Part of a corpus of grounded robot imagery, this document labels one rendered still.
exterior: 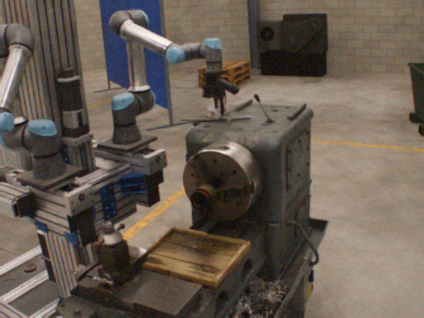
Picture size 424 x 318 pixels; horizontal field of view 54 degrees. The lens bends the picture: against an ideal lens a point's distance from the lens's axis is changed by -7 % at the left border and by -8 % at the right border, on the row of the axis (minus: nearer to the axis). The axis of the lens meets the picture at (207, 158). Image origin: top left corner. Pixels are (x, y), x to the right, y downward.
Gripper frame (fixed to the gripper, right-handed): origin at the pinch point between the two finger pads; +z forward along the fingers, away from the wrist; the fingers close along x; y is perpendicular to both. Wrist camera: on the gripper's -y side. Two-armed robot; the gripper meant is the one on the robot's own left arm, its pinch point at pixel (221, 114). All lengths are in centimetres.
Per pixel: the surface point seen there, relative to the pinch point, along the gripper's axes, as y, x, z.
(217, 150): -13.5, 31.4, 5.7
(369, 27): 62, -969, 17
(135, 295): -15, 94, 32
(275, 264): -32, 16, 65
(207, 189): -14.2, 42.7, 17.8
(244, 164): -23.9, 29.9, 11.1
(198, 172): -8.1, 38.1, 13.1
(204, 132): 2.2, 13.4, 4.7
